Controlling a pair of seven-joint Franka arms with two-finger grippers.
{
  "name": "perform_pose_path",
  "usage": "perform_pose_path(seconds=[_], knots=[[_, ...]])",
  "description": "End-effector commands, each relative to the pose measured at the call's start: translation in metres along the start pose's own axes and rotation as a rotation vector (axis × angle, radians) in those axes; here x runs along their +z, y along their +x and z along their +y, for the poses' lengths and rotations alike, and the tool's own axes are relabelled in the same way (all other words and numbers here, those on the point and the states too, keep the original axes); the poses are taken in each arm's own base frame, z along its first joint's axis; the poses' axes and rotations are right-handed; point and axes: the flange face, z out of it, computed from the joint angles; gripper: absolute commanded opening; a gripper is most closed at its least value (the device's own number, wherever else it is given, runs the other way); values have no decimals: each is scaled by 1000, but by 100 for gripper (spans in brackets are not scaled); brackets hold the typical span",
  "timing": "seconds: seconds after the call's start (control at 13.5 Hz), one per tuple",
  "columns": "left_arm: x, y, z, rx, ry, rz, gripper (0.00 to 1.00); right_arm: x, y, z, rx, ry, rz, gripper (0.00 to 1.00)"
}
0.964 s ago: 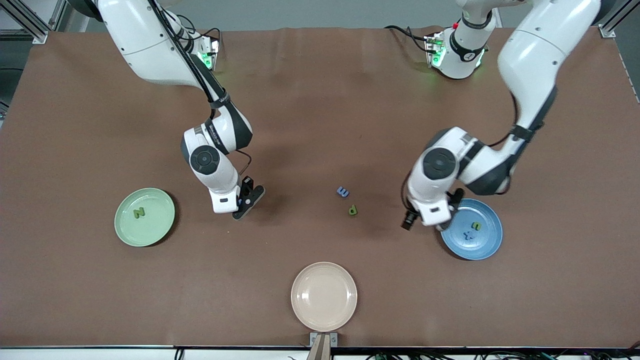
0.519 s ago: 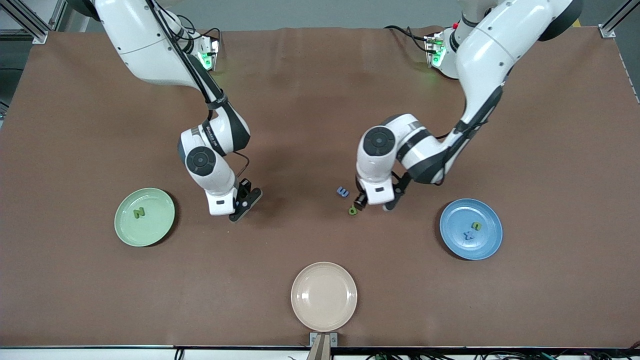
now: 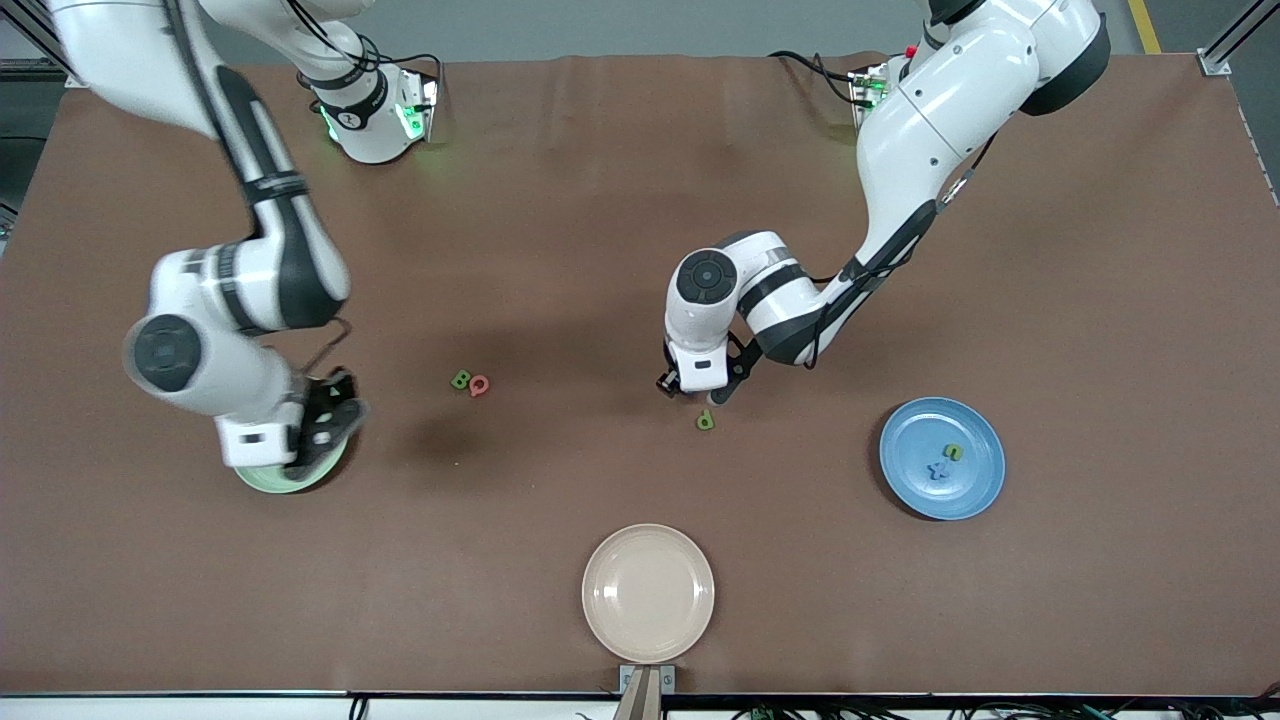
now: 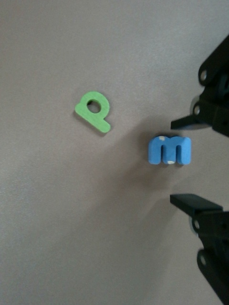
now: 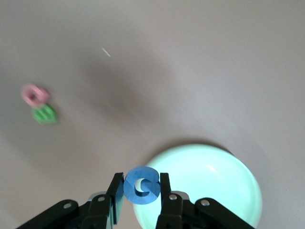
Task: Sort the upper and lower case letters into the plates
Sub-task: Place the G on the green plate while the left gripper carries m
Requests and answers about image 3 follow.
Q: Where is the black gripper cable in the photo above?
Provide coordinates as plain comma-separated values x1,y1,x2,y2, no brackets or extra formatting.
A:
735,130,993,371
165,0,354,377

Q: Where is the light green plate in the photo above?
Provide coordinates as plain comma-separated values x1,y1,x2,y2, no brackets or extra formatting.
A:
235,440,351,495

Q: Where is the beige plate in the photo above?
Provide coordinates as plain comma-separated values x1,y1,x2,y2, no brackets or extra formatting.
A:
581,523,717,665

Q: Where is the blue plate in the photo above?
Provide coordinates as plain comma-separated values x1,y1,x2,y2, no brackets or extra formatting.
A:
879,396,1007,522

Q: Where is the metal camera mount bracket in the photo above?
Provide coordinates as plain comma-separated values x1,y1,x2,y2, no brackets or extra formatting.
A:
612,664,677,720

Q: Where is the black left arm base cable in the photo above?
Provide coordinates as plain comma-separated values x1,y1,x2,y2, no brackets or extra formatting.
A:
768,50,863,106

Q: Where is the black right arm base cable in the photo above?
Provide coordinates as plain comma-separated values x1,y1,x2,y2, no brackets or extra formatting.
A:
285,0,444,111

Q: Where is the white table edge rail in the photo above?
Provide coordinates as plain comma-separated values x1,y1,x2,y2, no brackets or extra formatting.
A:
0,692,1280,720

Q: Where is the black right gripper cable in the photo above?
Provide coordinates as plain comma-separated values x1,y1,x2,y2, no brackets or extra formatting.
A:
165,0,354,377

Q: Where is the black arm base cable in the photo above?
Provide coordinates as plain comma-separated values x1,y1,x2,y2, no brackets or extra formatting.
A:
768,50,863,106
285,0,444,111

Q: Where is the aluminium frame profile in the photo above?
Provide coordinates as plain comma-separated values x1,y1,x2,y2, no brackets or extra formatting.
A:
0,10,96,89
1195,0,1280,77

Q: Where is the brown table mat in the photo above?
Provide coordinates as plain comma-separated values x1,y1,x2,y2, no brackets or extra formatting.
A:
0,52,1280,697

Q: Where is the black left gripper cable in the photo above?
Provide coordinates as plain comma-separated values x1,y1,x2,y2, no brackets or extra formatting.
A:
735,130,993,371

